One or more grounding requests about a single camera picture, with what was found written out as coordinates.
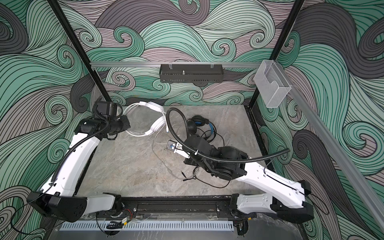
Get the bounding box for white headphones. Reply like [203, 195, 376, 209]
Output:
[122, 102, 169, 137]

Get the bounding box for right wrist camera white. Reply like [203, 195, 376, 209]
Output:
[166, 140, 190, 159]

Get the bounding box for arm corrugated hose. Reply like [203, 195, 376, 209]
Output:
[49, 101, 121, 185]
[165, 107, 291, 164]

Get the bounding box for black headphone cable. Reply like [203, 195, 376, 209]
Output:
[180, 131, 232, 189]

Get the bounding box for black frame post right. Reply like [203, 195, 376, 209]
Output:
[249, 1, 304, 109]

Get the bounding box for black frame post left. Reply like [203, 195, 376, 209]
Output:
[47, 0, 112, 102]

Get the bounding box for aluminium wall rail back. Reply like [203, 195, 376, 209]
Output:
[90, 61, 261, 69]

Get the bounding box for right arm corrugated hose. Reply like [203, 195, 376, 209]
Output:
[165, 107, 291, 164]

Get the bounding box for black perforated wall tray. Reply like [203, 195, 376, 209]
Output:
[159, 64, 224, 84]

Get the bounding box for white slotted cable duct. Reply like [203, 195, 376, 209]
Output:
[60, 220, 235, 232]

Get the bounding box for clear plastic wall bin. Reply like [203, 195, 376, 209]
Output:
[254, 60, 292, 109]

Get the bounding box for aluminium wall rail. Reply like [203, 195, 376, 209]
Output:
[277, 64, 384, 230]
[90, 61, 261, 69]

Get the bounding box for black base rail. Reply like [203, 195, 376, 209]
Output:
[98, 196, 289, 218]

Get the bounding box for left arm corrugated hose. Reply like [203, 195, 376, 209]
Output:
[49, 101, 121, 185]

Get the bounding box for aluminium wall rail right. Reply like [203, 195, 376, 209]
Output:
[277, 64, 384, 230]

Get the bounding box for black blue headphones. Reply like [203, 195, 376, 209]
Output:
[187, 115, 217, 143]

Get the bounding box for black frame post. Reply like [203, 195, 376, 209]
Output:
[47, 0, 112, 102]
[249, 1, 304, 109]

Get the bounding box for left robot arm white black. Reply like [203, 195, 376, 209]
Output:
[27, 101, 130, 223]

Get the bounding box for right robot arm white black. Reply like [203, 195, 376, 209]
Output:
[182, 135, 315, 224]

